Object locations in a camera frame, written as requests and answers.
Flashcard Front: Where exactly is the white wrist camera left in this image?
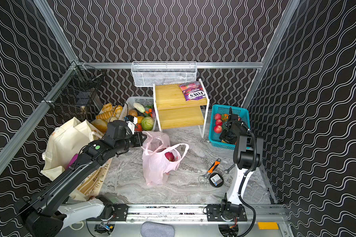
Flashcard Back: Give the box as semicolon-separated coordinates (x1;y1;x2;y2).
125;115;137;134

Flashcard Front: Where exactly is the green cabbage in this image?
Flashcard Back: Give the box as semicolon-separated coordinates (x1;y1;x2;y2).
141;117;154;131

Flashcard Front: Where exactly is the cream canvas tote bag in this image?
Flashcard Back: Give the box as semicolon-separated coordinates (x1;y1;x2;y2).
41;116;112;200

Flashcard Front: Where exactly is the wooden two-tier shelf rack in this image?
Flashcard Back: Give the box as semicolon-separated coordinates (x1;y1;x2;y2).
153;79;210;137

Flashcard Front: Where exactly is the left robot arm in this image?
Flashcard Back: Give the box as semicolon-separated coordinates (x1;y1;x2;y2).
15;120;147;237

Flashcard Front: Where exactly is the teal plastic fruit basket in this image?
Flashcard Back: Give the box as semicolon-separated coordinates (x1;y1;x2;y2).
208;104;250;150

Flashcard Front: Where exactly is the silver wrench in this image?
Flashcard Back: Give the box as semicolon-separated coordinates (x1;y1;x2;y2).
224;164;236;174

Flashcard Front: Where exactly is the white plastic vegetable basket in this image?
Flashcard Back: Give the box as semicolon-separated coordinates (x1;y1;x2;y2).
119;96;158;131

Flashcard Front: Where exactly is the grey cloth pad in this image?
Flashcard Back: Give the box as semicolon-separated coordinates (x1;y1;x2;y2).
140;222;175;237

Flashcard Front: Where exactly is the black round tape measure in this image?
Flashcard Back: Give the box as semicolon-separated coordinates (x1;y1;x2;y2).
209;173;224;188

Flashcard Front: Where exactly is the red tomato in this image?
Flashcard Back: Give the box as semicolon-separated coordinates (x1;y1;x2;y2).
135;123;142;131

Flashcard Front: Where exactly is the metal base rail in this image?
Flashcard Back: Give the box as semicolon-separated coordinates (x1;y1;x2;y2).
100;203;285;223

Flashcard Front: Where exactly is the pink dragon fruit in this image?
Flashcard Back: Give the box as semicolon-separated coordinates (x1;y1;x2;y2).
165;152;175;162

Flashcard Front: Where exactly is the purple Fox's candy bag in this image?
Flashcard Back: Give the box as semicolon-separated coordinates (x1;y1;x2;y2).
179;81;206;101

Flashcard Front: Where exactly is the long braided bread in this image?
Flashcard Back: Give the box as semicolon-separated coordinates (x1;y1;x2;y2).
96;110;116;120

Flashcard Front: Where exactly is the white wire wall basket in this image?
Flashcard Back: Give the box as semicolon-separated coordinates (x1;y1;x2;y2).
131;61;197;87

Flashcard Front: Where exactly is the brown potato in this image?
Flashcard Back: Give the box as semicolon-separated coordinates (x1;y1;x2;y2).
128;109;138;117

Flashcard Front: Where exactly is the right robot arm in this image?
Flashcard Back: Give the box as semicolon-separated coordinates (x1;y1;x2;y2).
220;121;264;221

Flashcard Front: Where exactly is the yellow orange vegetable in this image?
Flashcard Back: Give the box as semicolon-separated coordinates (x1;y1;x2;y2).
137;116;144;123

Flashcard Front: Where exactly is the large bread loaf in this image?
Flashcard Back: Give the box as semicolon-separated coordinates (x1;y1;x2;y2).
91;119;108;133

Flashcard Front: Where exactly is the red apple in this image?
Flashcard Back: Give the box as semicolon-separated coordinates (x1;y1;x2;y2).
214;125;223;134

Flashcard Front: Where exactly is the purple snack packet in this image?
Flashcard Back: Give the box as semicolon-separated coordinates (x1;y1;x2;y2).
67;154;78;168

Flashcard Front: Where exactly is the black wire wall basket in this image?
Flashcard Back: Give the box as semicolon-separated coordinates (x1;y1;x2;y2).
46;64;104;121

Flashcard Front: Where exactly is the orange box cutter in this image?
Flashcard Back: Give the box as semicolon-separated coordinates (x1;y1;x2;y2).
198;159;221;184

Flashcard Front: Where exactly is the pink plastic grocery bag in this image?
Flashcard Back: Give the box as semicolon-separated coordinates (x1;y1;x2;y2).
142;131;189;186

